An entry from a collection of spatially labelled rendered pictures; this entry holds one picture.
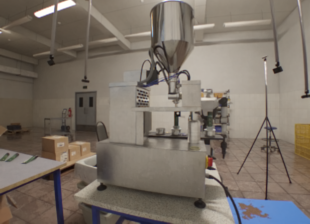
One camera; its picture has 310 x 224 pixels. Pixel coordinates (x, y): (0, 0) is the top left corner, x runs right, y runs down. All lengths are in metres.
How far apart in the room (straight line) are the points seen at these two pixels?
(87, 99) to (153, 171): 8.00
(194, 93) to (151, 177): 0.45
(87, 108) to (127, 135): 7.82
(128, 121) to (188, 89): 0.36
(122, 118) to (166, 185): 0.40
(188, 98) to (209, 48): 6.34
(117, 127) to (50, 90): 10.02
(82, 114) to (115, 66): 3.23
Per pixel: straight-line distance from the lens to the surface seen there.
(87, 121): 8.59
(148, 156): 0.74
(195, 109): 0.64
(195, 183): 0.76
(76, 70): 9.33
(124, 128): 0.81
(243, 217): 1.08
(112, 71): 7.81
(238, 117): 6.65
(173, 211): 0.77
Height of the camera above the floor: 1.21
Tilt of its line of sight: level
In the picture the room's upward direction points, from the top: straight up
